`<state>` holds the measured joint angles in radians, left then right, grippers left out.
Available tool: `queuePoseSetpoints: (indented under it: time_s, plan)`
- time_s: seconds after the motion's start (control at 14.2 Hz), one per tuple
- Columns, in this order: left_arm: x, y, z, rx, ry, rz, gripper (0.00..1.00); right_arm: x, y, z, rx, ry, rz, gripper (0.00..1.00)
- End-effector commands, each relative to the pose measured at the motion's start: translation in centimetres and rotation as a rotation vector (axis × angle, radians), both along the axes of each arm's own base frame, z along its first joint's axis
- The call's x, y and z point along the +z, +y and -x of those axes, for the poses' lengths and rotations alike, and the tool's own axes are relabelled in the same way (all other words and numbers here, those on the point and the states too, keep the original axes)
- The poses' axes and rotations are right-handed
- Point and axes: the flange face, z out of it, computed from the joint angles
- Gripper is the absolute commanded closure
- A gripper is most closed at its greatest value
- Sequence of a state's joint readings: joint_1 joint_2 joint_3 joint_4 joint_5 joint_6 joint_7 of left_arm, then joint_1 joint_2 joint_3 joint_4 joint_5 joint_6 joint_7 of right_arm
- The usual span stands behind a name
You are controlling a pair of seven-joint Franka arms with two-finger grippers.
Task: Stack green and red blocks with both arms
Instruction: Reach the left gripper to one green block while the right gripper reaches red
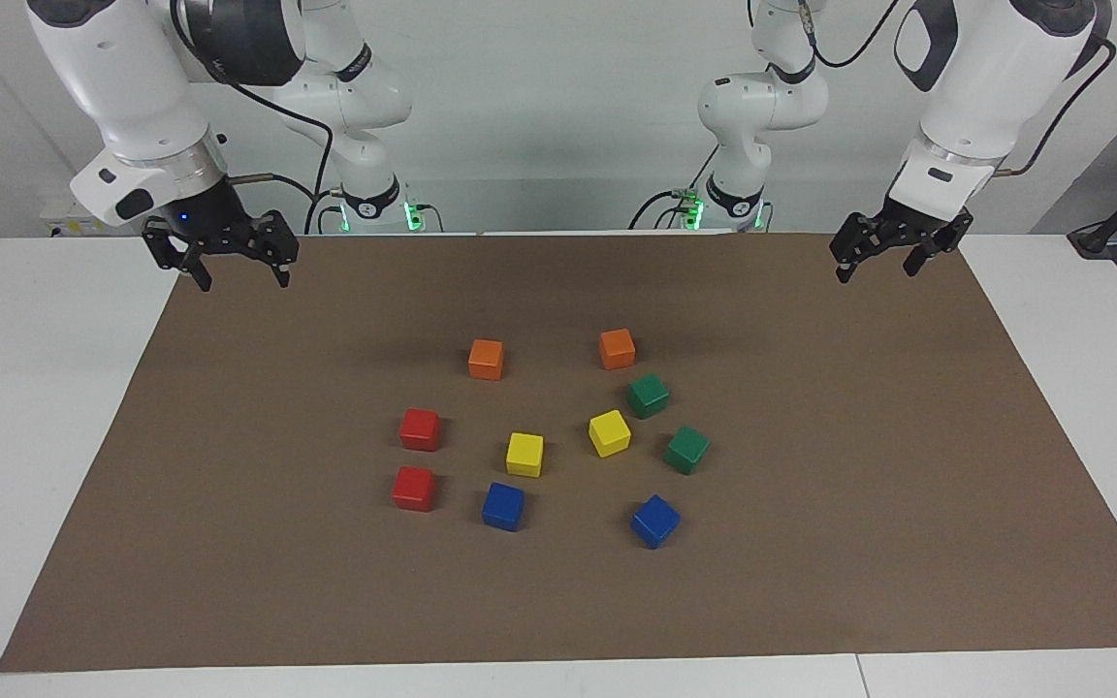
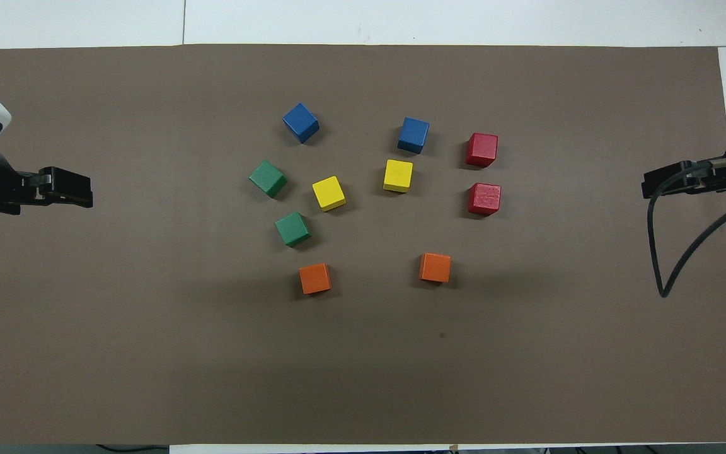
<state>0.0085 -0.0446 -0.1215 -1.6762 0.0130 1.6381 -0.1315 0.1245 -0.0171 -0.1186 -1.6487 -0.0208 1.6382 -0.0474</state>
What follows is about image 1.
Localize brown table mat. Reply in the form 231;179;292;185
0;231;1117;673

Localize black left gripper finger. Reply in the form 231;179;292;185
829;210;887;285
903;207;974;278

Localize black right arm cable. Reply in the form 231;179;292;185
168;0;336;236

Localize red wooden block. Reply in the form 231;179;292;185
399;408;441;453
392;466;436;513

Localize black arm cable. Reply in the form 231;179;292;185
993;37;1117;177
168;0;336;236

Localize green wooden block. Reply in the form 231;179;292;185
663;425;712;476
626;373;671;420

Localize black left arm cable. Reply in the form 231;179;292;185
993;37;1117;177

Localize orange wooden block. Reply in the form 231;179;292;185
599;329;637;371
468;338;505;381

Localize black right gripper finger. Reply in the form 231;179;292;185
141;217;214;293
246;209;301;289

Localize blue wooden block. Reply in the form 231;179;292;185
481;482;526;532
630;494;682;550

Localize black base cables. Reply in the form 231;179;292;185
628;145;720;232

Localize yellow wooden block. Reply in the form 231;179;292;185
505;432;545;478
588;409;632;459

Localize white box with yellow label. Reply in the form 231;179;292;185
40;199;147;239

